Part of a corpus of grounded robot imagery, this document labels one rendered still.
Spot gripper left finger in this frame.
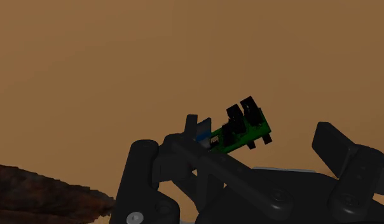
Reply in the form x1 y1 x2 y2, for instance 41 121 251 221
109 114 294 224

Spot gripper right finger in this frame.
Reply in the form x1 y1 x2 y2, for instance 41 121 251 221
312 122 384 223

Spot green circuit board black connectors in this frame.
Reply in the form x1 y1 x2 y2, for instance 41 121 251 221
195 95 273 155

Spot dark brown rough slab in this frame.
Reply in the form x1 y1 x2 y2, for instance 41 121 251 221
0 162 116 224

